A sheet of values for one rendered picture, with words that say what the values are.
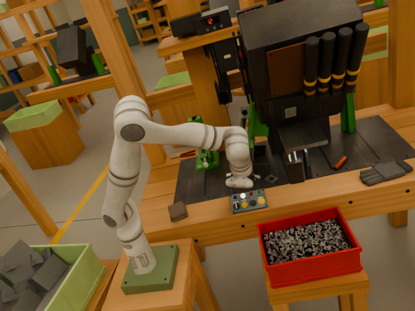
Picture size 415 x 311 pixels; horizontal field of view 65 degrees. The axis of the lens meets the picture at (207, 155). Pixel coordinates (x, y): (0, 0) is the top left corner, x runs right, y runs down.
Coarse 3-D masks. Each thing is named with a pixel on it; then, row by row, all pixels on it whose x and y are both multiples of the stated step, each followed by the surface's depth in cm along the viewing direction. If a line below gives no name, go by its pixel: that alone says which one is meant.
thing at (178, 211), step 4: (172, 204) 150; (176, 204) 149; (180, 204) 149; (184, 204) 150; (168, 208) 149; (172, 208) 148; (176, 208) 147; (180, 208) 146; (184, 208) 146; (172, 212) 145; (176, 212) 144; (180, 212) 144; (184, 212) 143; (172, 216) 143; (176, 216) 143; (180, 216) 143; (184, 216) 144; (172, 220) 143; (176, 220) 144
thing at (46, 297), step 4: (68, 268) 145; (64, 272) 144; (68, 272) 143; (60, 276) 142; (64, 276) 142; (60, 280) 140; (56, 284) 139; (60, 284) 138; (12, 288) 144; (52, 288) 138; (56, 288) 137; (36, 292) 138; (40, 292) 137; (44, 292) 137; (48, 292) 136; (52, 292) 135; (40, 296) 136; (44, 296) 135; (48, 296) 134; (52, 296) 134; (44, 300) 133; (48, 300) 133; (40, 304) 132; (44, 304) 131; (40, 308) 130; (44, 308) 130
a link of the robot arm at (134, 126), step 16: (128, 112) 79; (144, 112) 82; (128, 128) 79; (144, 128) 80; (160, 128) 82; (176, 128) 85; (192, 128) 87; (208, 128) 90; (176, 144) 88; (192, 144) 89; (208, 144) 90
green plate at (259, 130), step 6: (252, 102) 137; (252, 108) 136; (252, 114) 138; (252, 120) 139; (258, 120) 141; (252, 126) 141; (258, 126) 142; (264, 126) 142; (252, 132) 142; (258, 132) 144; (264, 132) 144; (252, 138) 144
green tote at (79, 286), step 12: (60, 252) 145; (72, 252) 143; (84, 252) 134; (72, 264) 148; (84, 264) 134; (96, 264) 141; (0, 276) 141; (72, 276) 126; (84, 276) 133; (96, 276) 140; (60, 288) 121; (72, 288) 126; (84, 288) 132; (60, 300) 120; (72, 300) 126; (84, 300) 131
